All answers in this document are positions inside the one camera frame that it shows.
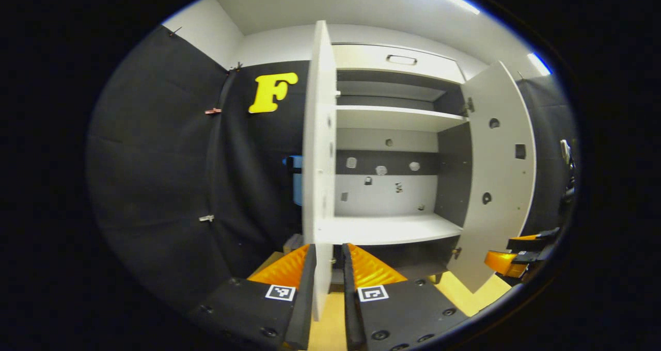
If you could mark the grey cabinet door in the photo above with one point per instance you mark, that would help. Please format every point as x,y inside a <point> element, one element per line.
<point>501,175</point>
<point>320,134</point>

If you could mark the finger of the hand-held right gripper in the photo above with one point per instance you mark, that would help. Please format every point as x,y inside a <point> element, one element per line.
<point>532,242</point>
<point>503,262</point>

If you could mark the thin white cabinet shelf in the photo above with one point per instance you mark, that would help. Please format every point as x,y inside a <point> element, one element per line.
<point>392,117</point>

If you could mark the thick white cabinet shelf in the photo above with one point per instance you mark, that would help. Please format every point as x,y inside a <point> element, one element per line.
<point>387,229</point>

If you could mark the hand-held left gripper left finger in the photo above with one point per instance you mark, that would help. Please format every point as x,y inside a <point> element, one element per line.
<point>299,309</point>

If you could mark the pink clip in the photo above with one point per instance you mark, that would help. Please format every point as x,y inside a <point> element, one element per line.
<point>213,111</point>

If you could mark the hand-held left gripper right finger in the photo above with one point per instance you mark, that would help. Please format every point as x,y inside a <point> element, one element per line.
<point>352,309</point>

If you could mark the grey cabinet drawer front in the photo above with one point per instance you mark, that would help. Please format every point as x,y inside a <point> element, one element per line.
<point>372,57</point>

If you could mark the grey double-door shoe cabinet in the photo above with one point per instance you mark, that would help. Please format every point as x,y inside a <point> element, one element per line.
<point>387,196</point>

